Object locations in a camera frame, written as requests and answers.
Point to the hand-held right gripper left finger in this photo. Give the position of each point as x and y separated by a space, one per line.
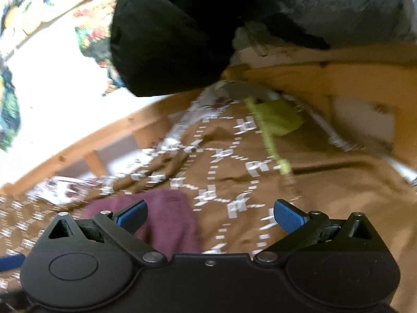
133 215

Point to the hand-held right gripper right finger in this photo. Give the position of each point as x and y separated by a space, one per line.
288 216

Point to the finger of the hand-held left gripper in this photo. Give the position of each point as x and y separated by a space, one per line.
11 262

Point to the maroon long-sleeve shirt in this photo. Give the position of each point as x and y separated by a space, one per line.
172 218

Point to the brown printed blanket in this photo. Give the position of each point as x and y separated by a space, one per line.
325 195

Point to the white patterned bedsheet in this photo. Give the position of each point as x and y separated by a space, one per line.
65 186

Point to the yellow-green cloth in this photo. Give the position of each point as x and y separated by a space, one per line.
277 117

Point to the black puffy cloth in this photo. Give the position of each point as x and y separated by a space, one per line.
169 29

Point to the grey fluffy cloth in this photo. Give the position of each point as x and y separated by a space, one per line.
358 3

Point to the wooden bed frame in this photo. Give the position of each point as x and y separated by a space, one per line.
325 78

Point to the green cartoon wall poster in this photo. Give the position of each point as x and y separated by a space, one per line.
8 111

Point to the large colourful wall poster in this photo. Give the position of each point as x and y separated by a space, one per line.
97 49

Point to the yellow wall poster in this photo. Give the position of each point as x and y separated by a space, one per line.
19 13

